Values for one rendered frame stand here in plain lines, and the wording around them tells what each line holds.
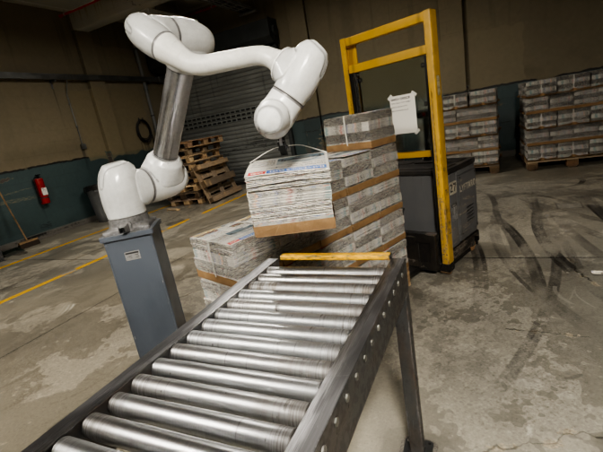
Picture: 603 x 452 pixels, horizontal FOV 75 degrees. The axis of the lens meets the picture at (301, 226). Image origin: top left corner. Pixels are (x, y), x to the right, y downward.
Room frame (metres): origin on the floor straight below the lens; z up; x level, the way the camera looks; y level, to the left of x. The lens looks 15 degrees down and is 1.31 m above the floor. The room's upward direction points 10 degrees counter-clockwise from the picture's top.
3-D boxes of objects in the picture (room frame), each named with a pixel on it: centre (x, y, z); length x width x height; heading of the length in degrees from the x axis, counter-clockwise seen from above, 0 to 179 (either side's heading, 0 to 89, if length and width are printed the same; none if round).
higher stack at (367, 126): (2.72, -0.50, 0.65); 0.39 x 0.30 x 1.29; 43
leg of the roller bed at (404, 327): (1.24, -0.30, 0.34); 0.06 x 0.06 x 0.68; 63
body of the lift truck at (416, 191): (3.27, -1.09, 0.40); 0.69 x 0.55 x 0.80; 43
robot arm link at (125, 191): (1.62, 0.69, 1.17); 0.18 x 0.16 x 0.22; 144
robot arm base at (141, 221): (1.59, 0.70, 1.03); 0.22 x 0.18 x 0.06; 8
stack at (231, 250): (2.23, 0.04, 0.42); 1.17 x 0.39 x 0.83; 133
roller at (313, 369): (0.84, 0.19, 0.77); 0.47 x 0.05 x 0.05; 63
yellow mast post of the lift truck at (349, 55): (3.26, -0.59, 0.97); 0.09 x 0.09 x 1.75; 43
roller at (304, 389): (0.78, 0.22, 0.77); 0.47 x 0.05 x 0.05; 63
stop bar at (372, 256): (1.37, -0.10, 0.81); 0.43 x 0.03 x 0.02; 63
